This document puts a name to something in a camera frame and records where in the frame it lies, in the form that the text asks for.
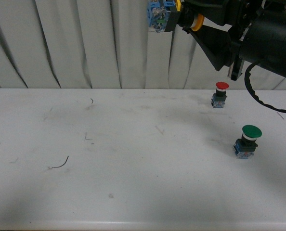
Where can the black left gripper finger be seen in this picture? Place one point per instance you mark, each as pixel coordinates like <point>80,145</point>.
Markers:
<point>215,44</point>

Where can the yellow push button switch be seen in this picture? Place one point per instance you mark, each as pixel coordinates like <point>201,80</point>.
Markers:
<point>165,15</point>

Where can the green push button switch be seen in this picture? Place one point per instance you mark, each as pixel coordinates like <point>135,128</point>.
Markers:
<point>246,145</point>

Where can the white pleated curtain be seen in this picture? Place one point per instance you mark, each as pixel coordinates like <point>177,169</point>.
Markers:
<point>99,44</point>

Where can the red push button switch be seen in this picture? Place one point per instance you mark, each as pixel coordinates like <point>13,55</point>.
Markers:
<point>219,97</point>

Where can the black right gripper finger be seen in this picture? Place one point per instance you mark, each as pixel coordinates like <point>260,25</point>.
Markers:
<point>221,12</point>

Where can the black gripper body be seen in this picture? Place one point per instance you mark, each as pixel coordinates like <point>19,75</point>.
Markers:
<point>263,40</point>

